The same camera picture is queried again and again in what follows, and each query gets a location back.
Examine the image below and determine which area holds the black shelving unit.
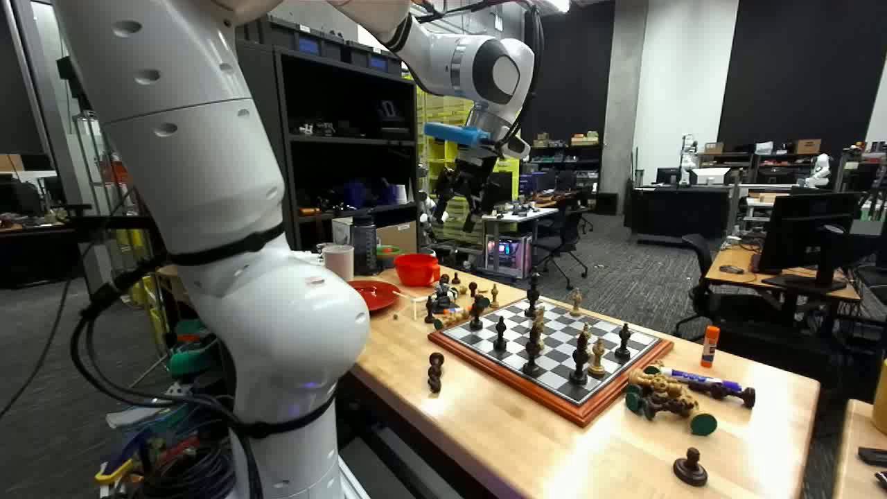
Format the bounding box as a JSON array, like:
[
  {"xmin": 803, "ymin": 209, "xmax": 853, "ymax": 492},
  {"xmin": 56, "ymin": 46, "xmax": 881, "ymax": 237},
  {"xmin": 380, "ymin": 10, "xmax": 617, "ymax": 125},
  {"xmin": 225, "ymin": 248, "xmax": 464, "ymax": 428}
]
[{"xmin": 238, "ymin": 20, "xmax": 419, "ymax": 248}]

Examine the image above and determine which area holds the black chess piece front board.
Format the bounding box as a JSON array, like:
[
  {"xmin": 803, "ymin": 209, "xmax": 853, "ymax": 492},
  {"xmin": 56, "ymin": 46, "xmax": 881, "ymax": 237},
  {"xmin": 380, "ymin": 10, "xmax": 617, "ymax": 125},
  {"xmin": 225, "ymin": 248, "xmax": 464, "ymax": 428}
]
[{"xmin": 520, "ymin": 320, "xmax": 543, "ymax": 377}]

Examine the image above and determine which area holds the black pawn near table edge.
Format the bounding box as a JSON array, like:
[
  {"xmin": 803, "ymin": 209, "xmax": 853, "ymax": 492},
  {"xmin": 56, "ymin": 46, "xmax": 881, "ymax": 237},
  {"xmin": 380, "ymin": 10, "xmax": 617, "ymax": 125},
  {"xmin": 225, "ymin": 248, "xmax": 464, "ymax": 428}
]
[{"xmin": 673, "ymin": 445, "xmax": 706, "ymax": 487}]

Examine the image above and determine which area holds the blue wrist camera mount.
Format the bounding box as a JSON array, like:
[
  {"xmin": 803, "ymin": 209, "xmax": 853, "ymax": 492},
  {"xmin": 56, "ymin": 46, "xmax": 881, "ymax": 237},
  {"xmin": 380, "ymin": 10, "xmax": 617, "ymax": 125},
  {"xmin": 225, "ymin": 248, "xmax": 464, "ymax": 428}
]
[{"xmin": 425, "ymin": 122, "xmax": 487, "ymax": 146}]

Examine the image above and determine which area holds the light brown chess piece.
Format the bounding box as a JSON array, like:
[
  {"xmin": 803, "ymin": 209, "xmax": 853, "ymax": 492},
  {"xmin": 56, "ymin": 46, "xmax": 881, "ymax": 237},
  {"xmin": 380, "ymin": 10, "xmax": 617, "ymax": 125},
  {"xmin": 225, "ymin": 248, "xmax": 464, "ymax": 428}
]
[{"xmin": 587, "ymin": 334, "xmax": 606, "ymax": 379}]

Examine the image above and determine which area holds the black chess piece on board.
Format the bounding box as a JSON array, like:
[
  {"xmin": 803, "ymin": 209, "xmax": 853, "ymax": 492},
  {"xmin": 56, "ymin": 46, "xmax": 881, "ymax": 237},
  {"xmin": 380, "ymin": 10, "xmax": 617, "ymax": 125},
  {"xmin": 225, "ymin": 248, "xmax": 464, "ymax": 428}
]
[{"xmin": 569, "ymin": 331, "xmax": 591, "ymax": 384}]

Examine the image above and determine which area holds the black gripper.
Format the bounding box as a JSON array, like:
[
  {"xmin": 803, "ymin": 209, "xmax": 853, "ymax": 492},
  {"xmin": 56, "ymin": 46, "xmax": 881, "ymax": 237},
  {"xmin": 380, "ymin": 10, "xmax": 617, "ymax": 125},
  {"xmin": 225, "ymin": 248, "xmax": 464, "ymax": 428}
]
[{"xmin": 434, "ymin": 154, "xmax": 497, "ymax": 230}]

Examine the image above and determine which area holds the black chess piece on table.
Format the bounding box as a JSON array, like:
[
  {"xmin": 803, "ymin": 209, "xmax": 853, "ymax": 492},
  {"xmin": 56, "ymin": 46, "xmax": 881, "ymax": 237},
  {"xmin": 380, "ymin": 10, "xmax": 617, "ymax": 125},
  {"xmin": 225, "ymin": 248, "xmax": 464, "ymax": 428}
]
[{"xmin": 426, "ymin": 352, "xmax": 443, "ymax": 392}]

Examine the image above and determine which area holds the brown toy with green wheels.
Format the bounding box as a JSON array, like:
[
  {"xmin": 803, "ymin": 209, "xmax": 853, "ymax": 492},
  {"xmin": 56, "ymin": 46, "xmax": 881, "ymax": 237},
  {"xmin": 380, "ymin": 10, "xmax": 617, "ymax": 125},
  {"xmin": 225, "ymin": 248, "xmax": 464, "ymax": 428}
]
[{"xmin": 627, "ymin": 373, "xmax": 719, "ymax": 435}]

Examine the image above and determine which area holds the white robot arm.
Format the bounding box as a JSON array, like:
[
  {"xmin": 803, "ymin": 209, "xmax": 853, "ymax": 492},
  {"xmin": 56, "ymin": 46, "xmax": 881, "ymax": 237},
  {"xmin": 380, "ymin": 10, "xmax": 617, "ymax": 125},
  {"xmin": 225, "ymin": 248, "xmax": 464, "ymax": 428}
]
[{"xmin": 52, "ymin": 0, "xmax": 368, "ymax": 499}]

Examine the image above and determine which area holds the wooden chess board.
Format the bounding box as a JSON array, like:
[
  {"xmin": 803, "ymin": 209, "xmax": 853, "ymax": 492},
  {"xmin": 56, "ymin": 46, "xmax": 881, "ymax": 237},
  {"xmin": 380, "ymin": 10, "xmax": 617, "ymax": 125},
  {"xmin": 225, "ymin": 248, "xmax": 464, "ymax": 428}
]
[{"xmin": 433, "ymin": 297, "xmax": 673, "ymax": 426}]

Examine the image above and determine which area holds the red plate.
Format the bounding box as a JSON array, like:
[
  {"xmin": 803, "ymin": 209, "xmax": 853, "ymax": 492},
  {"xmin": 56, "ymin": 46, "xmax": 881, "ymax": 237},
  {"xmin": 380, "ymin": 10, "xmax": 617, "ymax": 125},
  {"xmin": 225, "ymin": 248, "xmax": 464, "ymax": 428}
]
[{"xmin": 353, "ymin": 280, "xmax": 400, "ymax": 313}]

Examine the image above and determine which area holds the purple toy tool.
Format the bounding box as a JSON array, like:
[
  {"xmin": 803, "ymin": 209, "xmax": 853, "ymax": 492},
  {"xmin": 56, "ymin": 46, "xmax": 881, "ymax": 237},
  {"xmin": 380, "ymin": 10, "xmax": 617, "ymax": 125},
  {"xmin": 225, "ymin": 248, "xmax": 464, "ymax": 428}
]
[{"xmin": 667, "ymin": 369, "xmax": 756, "ymax": 409}]

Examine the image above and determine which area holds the red bowl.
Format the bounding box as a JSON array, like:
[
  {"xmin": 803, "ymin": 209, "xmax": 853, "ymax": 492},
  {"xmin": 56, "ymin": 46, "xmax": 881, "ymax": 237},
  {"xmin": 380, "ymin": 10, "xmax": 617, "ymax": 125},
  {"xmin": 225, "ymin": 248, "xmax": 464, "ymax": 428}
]
[{"xmin": 394, "ymin": 251, "xmax": 441, "ymax": 287}]

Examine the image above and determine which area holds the black office chair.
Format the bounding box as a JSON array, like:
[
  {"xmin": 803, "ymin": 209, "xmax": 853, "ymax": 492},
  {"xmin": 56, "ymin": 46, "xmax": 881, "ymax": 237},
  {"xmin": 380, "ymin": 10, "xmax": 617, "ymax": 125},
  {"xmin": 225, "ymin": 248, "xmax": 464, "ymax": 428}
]
[{"xmin": 533, "ymin": 190, "xmax": 587, "ymax": 287}]

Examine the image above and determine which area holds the computer monitor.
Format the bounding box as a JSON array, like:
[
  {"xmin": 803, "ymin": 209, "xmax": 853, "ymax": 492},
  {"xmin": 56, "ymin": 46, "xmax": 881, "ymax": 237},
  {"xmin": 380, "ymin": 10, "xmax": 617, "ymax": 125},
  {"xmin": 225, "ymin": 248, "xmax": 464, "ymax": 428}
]
[{"xmin": 753, "ymin": 190, "xmax": 856, "ymax": 275}]

